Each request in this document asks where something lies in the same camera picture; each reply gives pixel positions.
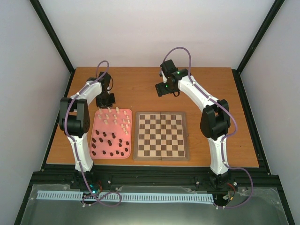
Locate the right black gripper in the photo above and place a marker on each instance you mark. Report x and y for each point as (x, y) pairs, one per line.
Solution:
(161, 91)

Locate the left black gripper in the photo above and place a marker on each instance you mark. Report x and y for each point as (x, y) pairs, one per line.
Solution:
(111, 102)

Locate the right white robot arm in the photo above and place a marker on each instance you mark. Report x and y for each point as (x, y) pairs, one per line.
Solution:
(214, 123)

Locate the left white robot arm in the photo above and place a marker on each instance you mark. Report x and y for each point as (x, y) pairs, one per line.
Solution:
(74, 117)

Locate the wooden chess board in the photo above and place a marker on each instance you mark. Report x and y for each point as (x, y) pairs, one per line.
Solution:
(161, 136)

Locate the pink plastic tray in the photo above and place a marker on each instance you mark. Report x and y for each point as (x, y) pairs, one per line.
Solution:
(110, 128)

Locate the black aluminium frame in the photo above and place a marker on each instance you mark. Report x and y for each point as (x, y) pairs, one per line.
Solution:
(150, 176)

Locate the light blue cable duct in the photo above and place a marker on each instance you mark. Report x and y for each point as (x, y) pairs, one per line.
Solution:
(127, 197)

